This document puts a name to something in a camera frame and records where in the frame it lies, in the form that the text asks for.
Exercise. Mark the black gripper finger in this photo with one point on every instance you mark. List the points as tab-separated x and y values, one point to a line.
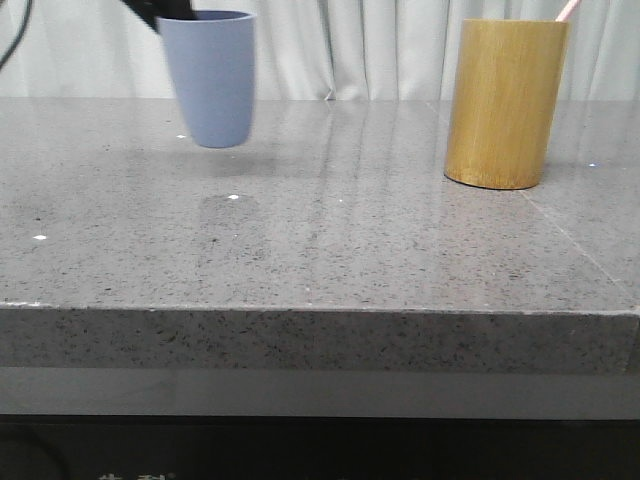
149	11

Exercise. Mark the blue plastic cup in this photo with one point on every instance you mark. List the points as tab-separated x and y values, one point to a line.
211	61

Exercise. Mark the bamboo cylinder holder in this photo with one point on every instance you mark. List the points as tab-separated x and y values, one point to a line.
506	87

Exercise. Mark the dark cabinet under counter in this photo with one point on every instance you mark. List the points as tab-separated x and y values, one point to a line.
86	423

